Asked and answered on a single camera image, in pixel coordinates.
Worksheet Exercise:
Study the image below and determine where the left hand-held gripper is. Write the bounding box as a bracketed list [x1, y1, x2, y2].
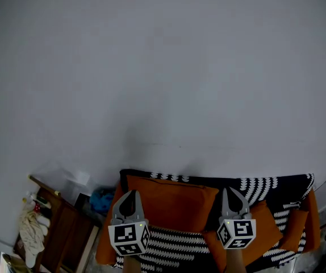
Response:
[108, 189, 152, 257]

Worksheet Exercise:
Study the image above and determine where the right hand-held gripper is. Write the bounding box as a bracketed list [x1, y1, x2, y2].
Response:
[216, 187, 257, 250]

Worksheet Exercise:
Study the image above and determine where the large orange cushion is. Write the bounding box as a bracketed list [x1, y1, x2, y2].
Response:
[202, 199, 283, 272]
[126, 175, 220, 233]

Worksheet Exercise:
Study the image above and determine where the small orange cushion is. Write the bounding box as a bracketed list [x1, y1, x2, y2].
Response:
[279, 208, 310, 253]

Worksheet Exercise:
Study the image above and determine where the person's right forearm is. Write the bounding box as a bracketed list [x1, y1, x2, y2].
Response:
[225, 247, 248, 273]

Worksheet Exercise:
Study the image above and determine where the person's left forearm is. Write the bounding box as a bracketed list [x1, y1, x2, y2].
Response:
[122, 254, 143, 273]

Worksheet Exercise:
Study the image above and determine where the teal cloth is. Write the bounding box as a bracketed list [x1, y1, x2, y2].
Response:
[89, 187, 115, 216]

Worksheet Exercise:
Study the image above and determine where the black box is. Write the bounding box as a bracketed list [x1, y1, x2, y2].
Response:
[74, 192, 92, 210]

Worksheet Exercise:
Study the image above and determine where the wooden side cart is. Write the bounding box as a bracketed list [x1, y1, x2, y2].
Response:
[12, 175, 101, 273]

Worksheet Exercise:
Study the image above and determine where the white bottle green label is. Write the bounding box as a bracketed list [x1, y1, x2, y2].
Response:
[36, 196, 52, 210]

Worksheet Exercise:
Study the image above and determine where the white rolled towel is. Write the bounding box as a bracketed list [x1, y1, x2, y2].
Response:
[37, 214, 52, 236]

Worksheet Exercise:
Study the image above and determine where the cream crumpled cloth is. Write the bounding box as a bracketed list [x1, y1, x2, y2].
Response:
[19, 210, 46, 268]

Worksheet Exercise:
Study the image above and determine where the clear bottle yellow cap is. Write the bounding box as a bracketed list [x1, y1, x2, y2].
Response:
[22, 192, 36, 206]

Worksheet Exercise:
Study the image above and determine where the beige bag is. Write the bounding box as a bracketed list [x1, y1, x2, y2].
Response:
[2, 253, 36, 273]

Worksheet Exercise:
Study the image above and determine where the white wall outlet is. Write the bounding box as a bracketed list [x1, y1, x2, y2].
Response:
[66, 169, 91, 186]

